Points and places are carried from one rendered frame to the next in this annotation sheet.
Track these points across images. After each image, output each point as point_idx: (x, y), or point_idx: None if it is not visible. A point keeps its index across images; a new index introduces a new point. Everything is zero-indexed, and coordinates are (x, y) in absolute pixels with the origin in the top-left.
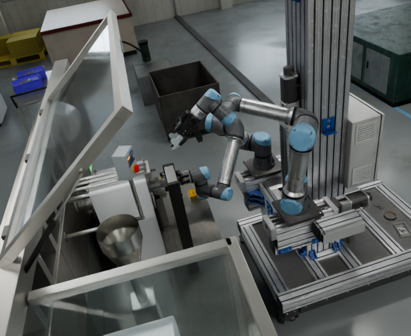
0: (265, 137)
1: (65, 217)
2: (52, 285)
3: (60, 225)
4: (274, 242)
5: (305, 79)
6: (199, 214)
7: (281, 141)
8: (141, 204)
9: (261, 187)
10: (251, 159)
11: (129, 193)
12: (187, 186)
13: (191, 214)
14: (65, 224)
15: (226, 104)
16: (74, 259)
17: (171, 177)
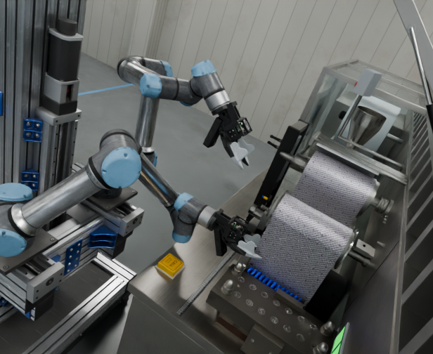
0: (17, 185)
1: (405, 169)
2: (411, 143)
3: (410, 160)
4: (128, 233)
5: (79, 30)
6: (197, 245)
7: (56, 151)
8: None
9: (50, 250)
10: None
11: (337, 156)
12: (158, 288)
13: (204, 253)
14: (403, 170)
15: (185, 79)
16: (389, 186)
17: (301, 123)
